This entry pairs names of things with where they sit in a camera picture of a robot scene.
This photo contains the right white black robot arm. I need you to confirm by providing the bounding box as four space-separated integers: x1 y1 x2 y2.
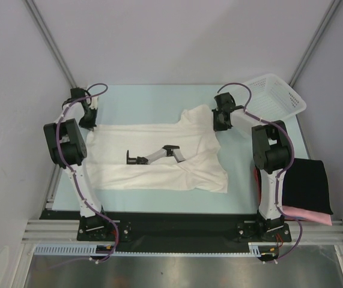
213 92 294 241

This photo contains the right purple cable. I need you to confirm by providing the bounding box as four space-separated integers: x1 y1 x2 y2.
216 81 303 265

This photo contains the light blue cable duct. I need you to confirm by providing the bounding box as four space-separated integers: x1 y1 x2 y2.
34 243 276 257

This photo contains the purple cable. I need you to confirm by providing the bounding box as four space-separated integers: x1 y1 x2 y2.
216 81 303 265
55 82 121 265

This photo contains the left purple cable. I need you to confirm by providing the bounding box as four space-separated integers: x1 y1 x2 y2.
55 82 121 265

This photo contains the white perforated plastic basket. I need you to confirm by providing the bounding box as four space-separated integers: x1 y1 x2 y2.
243 73 306 121

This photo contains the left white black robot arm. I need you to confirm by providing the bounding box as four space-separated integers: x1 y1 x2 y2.
43 88 102 218

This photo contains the left aluminium frame post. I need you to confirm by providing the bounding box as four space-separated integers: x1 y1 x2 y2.
22 0 77 88

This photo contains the right aluminium frame post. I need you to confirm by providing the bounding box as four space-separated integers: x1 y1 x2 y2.
288 0 343 88

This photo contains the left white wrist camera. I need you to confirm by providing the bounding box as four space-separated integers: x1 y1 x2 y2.
86 96 99 110

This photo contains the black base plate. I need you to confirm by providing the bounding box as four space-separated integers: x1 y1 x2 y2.
40 210 292 254

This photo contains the white t shirt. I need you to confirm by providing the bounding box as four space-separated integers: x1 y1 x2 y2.
86 105 228 193

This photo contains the aluminium frame post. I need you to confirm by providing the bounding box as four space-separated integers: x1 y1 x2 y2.
288 0 343 88
22 0 77 88

